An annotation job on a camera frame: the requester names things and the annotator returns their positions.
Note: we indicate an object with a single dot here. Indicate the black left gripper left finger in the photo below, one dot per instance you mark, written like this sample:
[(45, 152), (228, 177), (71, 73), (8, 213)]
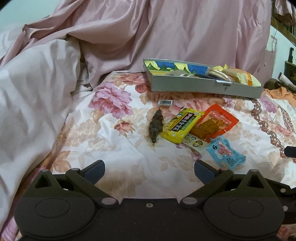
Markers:
[(62, 205)]

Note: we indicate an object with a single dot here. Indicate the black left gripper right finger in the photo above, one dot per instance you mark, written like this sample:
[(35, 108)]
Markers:
[(235, 205)]

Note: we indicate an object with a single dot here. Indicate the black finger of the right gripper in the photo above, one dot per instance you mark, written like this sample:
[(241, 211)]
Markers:
[(290, 152)]

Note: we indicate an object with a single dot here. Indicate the red spicy tofu packet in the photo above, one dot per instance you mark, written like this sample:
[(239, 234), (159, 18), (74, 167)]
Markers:
[(215, 122)]

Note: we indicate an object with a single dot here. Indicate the yellow snack packet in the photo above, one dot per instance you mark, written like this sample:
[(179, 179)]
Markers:
[(178, 127)]

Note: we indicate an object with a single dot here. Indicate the dark seaweed snack packet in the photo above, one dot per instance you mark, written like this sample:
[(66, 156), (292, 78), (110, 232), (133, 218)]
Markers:
[(155, 126)]

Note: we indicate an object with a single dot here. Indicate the blue shrimp snack packet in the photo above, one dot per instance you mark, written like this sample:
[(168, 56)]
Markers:
[(223, 154)]

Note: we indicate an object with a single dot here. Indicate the orange cloth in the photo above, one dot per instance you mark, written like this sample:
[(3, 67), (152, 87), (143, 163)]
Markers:
[(283, 94)]

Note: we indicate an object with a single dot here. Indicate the small white green packet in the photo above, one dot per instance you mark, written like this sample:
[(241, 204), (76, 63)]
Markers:
[(195, 143)]

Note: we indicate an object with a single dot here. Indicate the yellow orange snack bag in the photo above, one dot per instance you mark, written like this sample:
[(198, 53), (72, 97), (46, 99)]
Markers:
[(240, 76)]

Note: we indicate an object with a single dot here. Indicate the round crackers packet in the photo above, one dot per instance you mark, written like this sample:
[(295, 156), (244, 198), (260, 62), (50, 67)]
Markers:
[(219, 75)]

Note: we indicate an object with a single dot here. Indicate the floral bed sheet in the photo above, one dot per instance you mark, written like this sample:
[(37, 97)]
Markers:
[(111, 123)]

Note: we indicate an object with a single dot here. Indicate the dark wooden furniture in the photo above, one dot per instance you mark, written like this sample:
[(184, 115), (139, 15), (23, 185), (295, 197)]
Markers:
[(283, 18)]

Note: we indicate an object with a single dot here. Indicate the white pink quilt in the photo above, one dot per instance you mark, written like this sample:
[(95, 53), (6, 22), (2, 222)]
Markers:
[(38, 81)]

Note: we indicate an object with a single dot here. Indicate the grey cardboard box tray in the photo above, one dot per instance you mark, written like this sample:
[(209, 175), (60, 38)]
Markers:
[(180, 76)]

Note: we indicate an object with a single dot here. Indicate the pink satin blanket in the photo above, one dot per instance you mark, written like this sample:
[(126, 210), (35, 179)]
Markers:
[(118, 35)]

